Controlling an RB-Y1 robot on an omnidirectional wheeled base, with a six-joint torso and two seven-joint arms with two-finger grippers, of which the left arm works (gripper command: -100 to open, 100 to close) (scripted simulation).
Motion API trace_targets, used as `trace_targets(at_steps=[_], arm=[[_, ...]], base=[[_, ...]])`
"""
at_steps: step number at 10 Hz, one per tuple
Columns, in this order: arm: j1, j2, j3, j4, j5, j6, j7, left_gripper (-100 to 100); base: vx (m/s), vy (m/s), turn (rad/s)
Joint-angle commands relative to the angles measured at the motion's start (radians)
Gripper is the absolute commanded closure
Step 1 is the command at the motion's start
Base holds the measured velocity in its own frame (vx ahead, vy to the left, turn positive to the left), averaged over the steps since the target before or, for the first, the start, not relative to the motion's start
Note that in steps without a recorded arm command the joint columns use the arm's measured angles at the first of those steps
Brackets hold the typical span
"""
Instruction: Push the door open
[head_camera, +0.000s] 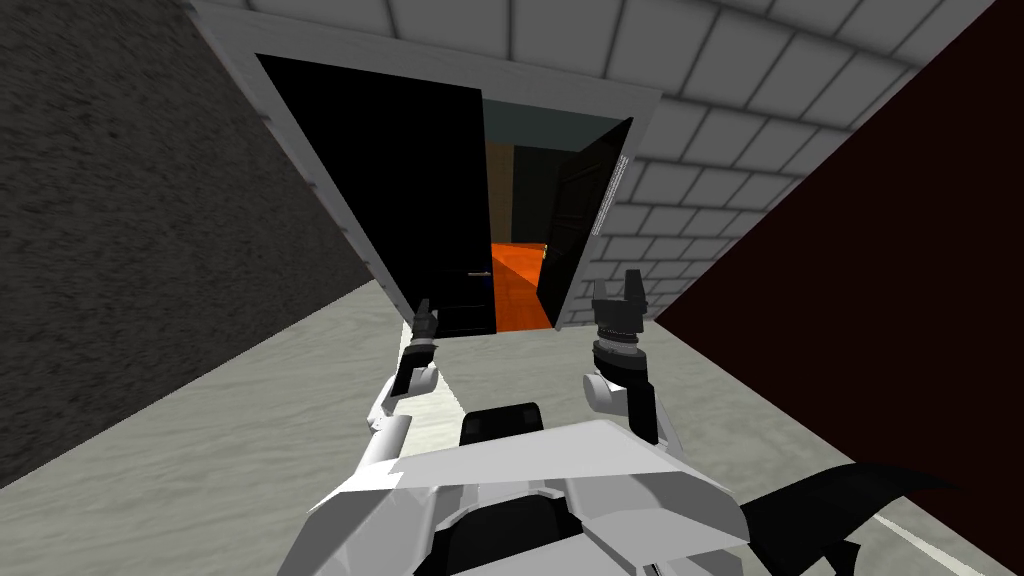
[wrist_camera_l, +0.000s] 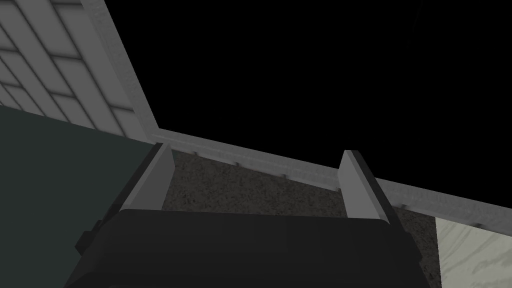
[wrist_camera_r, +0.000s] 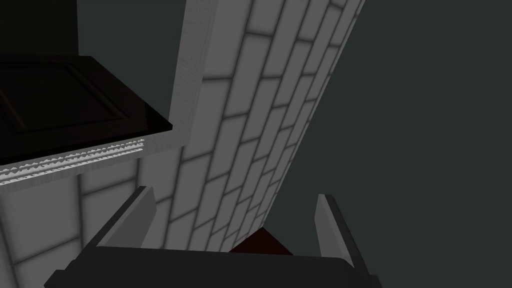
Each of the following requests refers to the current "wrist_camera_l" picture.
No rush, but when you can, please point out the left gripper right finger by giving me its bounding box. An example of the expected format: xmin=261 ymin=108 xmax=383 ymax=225
xmin=338 ymin=149 xmax=398 ymax=225

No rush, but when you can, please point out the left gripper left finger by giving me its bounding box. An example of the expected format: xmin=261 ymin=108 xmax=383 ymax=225
xmin=116 ymin=142 xmax=176 ymax=212

